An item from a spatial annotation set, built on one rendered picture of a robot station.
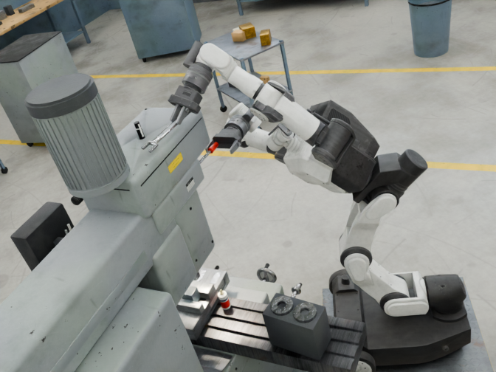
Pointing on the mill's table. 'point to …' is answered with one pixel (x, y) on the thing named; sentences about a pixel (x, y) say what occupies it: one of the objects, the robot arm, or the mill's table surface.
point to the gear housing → (178, 197)
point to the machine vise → (189, 312)
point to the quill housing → (195, 230)
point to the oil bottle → (224, 300)
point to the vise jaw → (206, 290)
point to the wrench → (159, 136)
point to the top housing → (153, 161)
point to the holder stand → (297, 325)
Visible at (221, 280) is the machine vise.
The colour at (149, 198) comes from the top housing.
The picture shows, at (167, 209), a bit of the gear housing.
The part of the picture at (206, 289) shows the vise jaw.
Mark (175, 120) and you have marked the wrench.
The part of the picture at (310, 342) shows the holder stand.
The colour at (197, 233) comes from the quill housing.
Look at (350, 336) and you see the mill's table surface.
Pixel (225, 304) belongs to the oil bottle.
